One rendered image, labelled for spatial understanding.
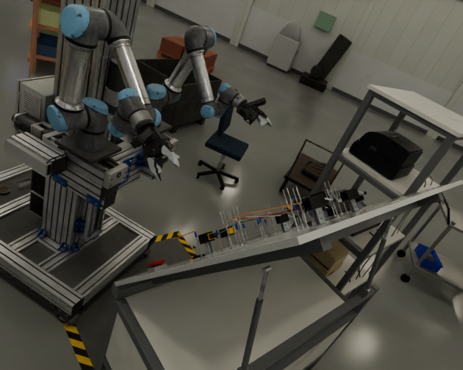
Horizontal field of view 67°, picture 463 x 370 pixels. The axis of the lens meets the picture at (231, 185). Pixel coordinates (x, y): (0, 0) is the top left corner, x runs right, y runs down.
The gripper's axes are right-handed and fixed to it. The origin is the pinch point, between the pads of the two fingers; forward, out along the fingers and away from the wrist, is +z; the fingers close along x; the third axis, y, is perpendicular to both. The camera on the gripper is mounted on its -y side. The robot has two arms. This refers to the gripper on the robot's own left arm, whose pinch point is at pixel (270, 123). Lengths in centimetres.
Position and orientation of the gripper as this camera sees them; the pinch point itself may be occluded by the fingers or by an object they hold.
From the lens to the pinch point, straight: 203.7
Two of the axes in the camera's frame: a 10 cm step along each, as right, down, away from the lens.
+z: 7.5, 6.5, -0.8
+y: -6.5, 7.2, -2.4
